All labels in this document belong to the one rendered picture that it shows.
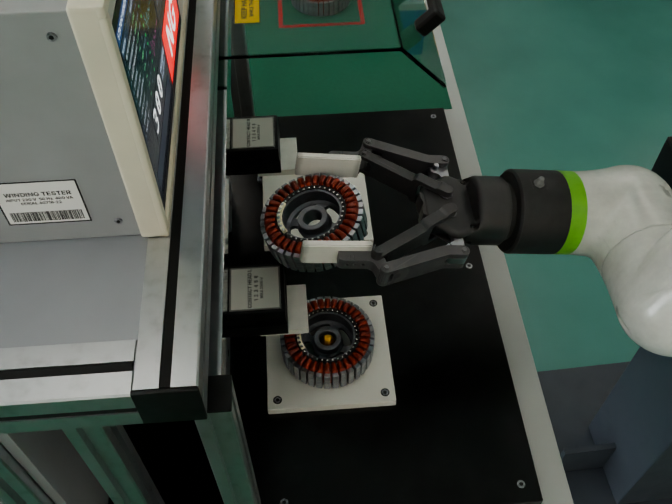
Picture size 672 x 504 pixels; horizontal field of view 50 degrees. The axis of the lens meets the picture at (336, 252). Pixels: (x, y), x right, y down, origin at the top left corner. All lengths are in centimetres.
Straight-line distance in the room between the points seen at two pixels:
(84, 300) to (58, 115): 14
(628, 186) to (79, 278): 55
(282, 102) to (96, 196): 72
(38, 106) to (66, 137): 3
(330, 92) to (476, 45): 146
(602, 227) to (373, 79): 60
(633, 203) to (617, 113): 172
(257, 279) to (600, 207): 37
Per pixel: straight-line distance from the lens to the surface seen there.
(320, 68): 131
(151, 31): 60
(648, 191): 83
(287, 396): 87
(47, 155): 54
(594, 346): 192
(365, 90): 127
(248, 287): 78
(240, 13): 89
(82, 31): 46
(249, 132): 94
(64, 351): 54
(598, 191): 81
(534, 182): 79
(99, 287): 57
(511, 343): 97
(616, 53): 277
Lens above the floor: 156
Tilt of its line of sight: 52 degrees down
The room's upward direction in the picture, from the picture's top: straight up
